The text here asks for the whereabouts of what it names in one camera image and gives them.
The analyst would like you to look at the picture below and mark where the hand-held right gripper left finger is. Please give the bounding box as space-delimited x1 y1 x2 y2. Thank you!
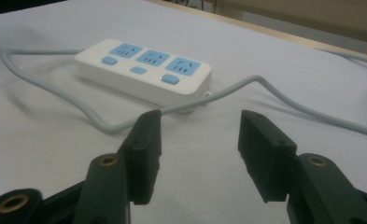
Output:
73 109 163 224

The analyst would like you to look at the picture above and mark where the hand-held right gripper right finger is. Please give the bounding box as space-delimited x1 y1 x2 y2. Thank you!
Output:
237 109 367 224

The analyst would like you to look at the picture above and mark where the white and blue power strip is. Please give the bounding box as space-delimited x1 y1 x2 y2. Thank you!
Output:
74 38 213 114

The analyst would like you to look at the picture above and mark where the beige furniture panel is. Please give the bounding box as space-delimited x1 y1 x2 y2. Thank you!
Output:
214 0 367 46

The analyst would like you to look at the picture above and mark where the grey power cable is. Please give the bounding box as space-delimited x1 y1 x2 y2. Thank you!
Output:
0 48 367 140

